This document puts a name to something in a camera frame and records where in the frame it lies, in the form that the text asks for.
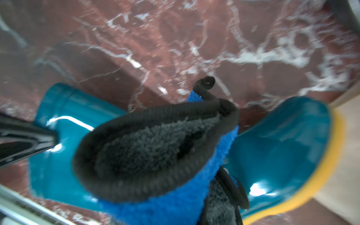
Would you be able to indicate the aluminium mounting rail frame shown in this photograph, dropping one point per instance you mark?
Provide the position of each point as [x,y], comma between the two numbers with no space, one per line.
[27,212]

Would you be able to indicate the teal rubber boot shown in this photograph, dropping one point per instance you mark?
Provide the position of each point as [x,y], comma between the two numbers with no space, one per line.
[281,161]

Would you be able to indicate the beige rubber boot right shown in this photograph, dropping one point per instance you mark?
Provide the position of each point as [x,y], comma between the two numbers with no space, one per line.
[341,194]

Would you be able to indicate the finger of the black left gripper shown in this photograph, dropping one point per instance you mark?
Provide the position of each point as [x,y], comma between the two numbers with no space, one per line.
[21,139]

